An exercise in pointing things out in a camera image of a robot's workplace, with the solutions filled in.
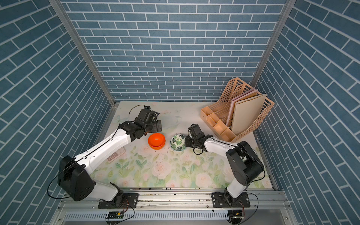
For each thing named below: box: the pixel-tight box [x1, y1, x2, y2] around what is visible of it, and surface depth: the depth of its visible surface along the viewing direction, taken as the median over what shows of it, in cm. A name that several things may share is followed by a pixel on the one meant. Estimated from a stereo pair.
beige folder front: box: [231, 93, 268, 136], surface depth 90 cm
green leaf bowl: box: [169, 134, 187, 151], surface depth 96 cm
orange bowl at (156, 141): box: [147, 133, 166, 150], surface depth 91 cm
